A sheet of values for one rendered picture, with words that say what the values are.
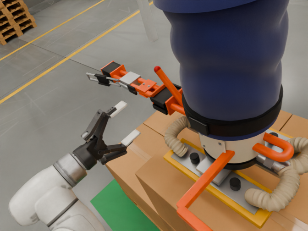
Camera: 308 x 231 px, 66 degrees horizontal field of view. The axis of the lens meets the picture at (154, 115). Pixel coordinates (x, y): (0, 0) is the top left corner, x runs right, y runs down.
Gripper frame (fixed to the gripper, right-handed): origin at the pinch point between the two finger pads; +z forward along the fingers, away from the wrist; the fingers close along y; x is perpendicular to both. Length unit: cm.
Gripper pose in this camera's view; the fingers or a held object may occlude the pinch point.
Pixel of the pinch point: (129, 119)
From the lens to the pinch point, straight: 78.5
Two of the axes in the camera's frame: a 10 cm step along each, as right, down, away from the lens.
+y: 2.6, 7.0, 6.7
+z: 7.0, -6.1, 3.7
